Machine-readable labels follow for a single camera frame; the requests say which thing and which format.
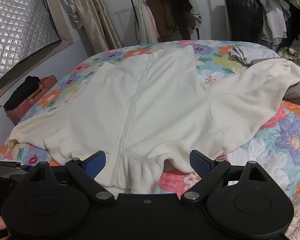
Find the pink hanging dress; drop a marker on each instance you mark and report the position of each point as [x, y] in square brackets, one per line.
[153, 27]

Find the white curved pole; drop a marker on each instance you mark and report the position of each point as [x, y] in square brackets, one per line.
[225, 17]

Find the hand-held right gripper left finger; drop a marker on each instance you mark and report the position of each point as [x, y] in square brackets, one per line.
[98, 159]

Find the black folded cloth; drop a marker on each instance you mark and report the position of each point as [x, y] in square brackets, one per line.
[22, 92]

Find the beige curtain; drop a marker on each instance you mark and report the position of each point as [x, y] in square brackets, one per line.
[95, 17]

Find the black hanging pants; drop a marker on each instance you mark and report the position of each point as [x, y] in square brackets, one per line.
[182, 27]

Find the silver grey hanging garment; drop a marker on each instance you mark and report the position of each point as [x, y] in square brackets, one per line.
[67, 2]

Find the pale lavender sheet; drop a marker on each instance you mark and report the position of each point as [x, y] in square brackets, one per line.
[265, 55]

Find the white hanging dress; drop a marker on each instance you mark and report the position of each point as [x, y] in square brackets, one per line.
[142, 22]

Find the white fleece jacket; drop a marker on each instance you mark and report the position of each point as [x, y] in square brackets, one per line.
[152, 105]

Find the beige window frame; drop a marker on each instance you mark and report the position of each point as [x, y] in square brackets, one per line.
[57, 17]

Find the pale green hanging top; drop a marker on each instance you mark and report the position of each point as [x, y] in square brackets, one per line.
[193, 2]

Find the taupe crumpled cloth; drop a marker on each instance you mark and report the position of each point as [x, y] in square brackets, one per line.
[296, 96]

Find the floral quilted bedspread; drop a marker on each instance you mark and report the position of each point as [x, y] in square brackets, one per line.
[290, 140]

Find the silver quilted window cover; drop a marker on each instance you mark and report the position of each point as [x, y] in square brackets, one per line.
[15, 17]

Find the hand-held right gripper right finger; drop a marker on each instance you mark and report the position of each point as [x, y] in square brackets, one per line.
[200, 163]

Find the brown hanging garment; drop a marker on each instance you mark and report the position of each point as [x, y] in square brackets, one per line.
[162, 10]

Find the black hanging jacket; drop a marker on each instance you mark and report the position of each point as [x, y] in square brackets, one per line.
[245, 17]

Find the grey white hanging clothes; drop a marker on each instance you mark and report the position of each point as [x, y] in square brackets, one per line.
[272, 17]

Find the pale green flower bunch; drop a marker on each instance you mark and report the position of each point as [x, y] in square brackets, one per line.
[288, 53]

